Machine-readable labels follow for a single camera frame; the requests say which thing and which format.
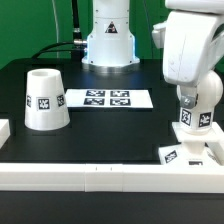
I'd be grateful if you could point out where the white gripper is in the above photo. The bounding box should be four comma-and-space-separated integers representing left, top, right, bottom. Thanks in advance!
152, 0, 224, 109

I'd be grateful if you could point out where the white lamp bulb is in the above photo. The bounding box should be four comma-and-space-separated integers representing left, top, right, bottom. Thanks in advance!
177, 70, 223, 135

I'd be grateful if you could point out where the white lamp base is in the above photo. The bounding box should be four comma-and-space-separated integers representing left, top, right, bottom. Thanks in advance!
158, 122, 224, 167

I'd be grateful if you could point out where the white lamp shade cone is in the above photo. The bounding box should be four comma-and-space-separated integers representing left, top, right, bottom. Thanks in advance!
25, 69, 70, 131

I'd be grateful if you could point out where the white marker tag sheet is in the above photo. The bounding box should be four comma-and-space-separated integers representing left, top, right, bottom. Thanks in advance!
65, 89, 153, 109

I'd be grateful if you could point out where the white front fence bar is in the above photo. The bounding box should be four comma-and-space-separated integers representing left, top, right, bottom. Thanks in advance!
0, 163, 224, 193

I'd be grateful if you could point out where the white left fence block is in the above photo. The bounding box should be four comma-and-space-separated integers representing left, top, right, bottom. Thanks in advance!
0, 119, 10, 149

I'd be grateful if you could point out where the black cable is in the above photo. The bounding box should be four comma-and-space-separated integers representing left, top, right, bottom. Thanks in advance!
31, 0, 88, 59

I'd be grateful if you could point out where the grey thin cable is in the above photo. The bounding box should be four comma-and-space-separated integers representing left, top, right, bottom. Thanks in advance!
51, 0, 62, 59

